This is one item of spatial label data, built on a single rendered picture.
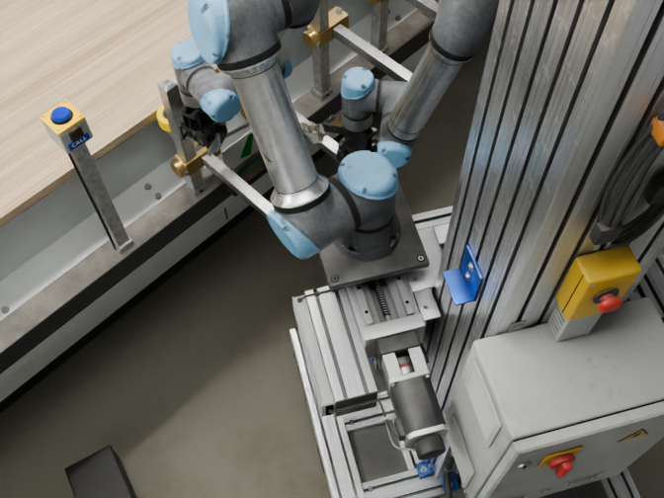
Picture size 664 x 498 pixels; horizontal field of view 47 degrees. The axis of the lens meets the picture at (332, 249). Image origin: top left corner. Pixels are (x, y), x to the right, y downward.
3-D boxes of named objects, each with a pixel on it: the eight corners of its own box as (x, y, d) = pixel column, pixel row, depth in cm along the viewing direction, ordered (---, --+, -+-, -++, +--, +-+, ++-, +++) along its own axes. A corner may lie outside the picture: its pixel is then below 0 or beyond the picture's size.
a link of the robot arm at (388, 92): (421, 135, 174) (373, 130, 175) (424, 99, 180) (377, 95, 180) (424, 113, 167) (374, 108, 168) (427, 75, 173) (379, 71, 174)
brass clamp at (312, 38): (350, 29, 215) (350, 15, 211) (316, 53, 210) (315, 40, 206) (335, 18, 217) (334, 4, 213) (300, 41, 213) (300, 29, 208)
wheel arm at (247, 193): (285, 221, 196) (284, 212, 192) (275, 229, 194) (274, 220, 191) (178, 130, 212) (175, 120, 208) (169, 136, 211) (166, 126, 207)
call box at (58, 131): (95, 139, 167) (85, 116, 160) (68, 157, 164) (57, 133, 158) (76, 122, 169) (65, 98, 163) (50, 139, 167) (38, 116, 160)
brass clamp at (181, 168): (222, 154, 207) (220, 142, 203) (185, 182, 203) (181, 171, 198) (208, 141, 210) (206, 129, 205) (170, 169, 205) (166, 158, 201)
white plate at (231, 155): (292, 124, 226) (290, 102, 217) (226, 175, 216) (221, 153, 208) (290, 124, 226) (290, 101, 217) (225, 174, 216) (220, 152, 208)
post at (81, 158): (134, 244, 205) (86, 137, 166) (120, 255, 203) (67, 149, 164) (124, 234, 206) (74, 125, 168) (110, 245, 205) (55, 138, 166)
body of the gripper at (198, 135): (182, 140, 184) (172, 108, 174) (200, 117, 188) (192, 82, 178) (209, 151, 182) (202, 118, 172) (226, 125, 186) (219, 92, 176)
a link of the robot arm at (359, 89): (375, 91, 168) (338, 88, 169) (374, 124, 178) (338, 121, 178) (379, 65, 172) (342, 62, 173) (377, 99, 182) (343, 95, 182)
